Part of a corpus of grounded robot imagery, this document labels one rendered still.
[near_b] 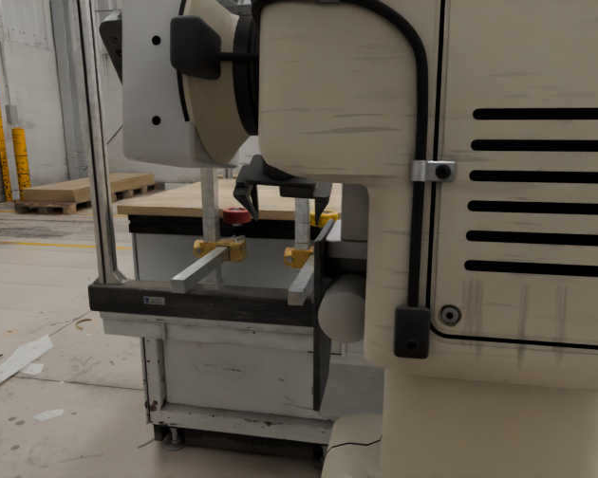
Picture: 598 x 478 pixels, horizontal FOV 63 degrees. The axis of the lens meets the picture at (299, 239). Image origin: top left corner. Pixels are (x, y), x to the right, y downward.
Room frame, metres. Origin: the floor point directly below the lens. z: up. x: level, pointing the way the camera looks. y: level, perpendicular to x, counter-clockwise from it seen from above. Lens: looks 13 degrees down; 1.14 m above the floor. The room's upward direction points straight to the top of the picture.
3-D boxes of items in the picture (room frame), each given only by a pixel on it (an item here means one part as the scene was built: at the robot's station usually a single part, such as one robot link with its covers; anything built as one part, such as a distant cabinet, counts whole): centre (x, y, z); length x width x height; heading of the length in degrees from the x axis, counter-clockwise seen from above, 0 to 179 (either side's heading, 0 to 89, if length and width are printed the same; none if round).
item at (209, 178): (1.28, 0.24, 0.87); 0.04 x 0.04 x 0.48; 80
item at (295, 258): (1.23, -0.03, 0.80); 0.14 x 0.06 x 0.05; 80
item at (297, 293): (1.14, -0.03, 0.80); 0.43 x 0.03 x 0.04; 170
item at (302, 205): (1.24, -0.01, 0.86); 0.04 x 0.04 x 0.48; 80
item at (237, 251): (1.28, 0.21, 0.81); 0.14 x 0.06 x 0.05; 80
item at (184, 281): (1.18, 0.21, 0.81); 0.43 x 0.03 x 0.04; 170
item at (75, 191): (7.69, 3.18, 0.23); 2.41 x 0.77 x 0.17; 171
